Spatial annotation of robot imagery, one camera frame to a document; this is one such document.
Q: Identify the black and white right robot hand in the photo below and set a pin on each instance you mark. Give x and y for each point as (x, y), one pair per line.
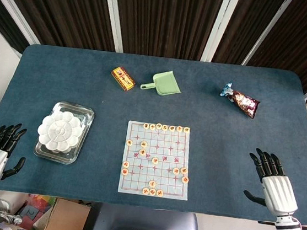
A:
(279, 193)

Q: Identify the brown cardboard box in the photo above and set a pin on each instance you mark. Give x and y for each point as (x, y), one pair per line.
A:
(67, 217)

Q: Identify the light green plastic dustpan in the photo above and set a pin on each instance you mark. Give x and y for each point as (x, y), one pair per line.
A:
(166, 83)

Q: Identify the rectangular shiny metal tray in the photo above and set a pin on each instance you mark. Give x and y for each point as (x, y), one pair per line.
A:
(85, 118)

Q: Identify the blue felt tablecloth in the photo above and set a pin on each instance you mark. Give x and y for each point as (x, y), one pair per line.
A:
(89, 91)

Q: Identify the yellow and red cardboard box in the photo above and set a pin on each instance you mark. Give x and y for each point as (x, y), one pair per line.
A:
(123, 78)

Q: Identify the white flower-shaped paint palette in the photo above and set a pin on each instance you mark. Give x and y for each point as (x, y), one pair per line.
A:
(60, 130)

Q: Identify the wooden chinese chess piece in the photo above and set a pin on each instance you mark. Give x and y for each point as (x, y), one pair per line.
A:
(152, 183)
(165, 127)
(152, 191)
(155, 160)
(126, 163)
(186, 129)
(145, 191)
(152, 126)
(143, 144)
(185, 179)
(159, 193)
(146, 126)
(159, 126)
(179, 128)
(129, 142)
(172, 128)
(184, 170)
(176, 171)
(125, 171)
(142, 151)

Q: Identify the translucent chinese chess board sheet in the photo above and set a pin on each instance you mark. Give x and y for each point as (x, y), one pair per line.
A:
(162, 155)

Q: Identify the brown and blue snack bag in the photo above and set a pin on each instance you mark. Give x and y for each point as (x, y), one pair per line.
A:
(241, 100)

